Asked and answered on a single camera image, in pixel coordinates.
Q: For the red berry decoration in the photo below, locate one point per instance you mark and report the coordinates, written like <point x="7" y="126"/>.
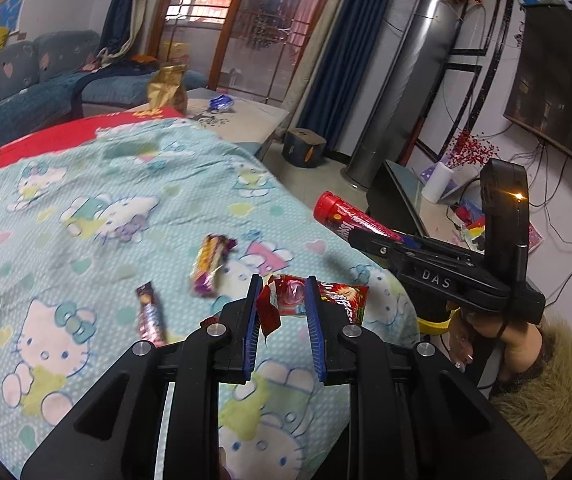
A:
<point x="473" y="149"/>

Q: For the dark clothes pile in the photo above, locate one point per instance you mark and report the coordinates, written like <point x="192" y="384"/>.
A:
<point x="120" y="62"/>

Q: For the white paper roll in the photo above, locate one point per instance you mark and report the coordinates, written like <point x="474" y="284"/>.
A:
<point x="437" y="185"/>

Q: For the grey-blue heart print sofa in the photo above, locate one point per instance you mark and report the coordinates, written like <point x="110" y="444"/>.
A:
<point x="25" y="90"/>

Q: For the dark television stand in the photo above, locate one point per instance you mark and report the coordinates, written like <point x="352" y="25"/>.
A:
<point x="396" y="195"/>

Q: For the pile of colourful papers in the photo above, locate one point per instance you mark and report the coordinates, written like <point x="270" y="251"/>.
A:
<point x="471" y="225"/>

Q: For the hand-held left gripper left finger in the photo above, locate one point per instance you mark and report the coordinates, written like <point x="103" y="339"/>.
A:
<point x="252" y="332"/>

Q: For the grey coffee table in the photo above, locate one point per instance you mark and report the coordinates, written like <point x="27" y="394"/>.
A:
<point x="256" y="120"/>

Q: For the red floral blanket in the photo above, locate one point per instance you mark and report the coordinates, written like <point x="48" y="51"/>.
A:
<point x="50" y="140"/>

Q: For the gold foil bag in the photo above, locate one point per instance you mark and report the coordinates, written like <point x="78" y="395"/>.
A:
<point x="166" y="87"/>

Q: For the black television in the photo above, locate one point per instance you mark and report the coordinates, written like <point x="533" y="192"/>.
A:
<point x="561" y="85"/>

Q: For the small purple snack wrapper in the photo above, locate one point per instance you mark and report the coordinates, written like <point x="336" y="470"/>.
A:
<point x="148" y="315"/>

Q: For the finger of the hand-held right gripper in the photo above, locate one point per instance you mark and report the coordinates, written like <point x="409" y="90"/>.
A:
<point x="408" y="241"/>
<point x="376" y="249"/>

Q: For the red snack tube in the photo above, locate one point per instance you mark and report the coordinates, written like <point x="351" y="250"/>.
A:
<point x="341" y="215"/>

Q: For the pile of seed shells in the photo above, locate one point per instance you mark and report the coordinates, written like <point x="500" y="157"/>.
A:
<point x="210" y="119"/>

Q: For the yellow plastic bag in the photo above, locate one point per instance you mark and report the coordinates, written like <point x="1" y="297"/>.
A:
<point x="178" y="52"/>

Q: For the red candy wrapper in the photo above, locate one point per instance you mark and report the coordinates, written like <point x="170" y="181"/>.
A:
<point x="286" y="300"/>

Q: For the person's right hand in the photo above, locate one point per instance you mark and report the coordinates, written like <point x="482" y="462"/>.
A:
<point x="511" y="340"/>

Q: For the dark blue curtain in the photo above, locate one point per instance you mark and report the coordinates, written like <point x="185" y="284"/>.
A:
<point x="123" y="5"/>

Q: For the wooden glass door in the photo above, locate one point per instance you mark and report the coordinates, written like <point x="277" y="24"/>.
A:
<point x="246" y="25"/>

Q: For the blue foil wrapper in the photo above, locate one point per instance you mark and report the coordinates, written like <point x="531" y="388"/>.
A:
<point x="221" y="103"/>

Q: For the silver tower air conditioner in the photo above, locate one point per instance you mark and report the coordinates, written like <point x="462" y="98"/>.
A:
<point x="406" y="95"/>

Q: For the beige curtain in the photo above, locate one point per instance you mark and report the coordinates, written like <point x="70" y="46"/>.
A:
<point x="143" y="10"/>

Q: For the purple dotted paper bag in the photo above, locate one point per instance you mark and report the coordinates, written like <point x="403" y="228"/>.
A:
<point x="458" y="185"/>

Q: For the black and orange box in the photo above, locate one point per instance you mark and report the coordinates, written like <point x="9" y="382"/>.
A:
<point x="303" y="149"/>

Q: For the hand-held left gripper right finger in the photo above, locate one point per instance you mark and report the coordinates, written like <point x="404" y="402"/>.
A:
<point x="316" y="332"/>

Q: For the person's right forearm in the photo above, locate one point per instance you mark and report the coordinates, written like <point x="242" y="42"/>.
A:
<point x="561" y="395"/>

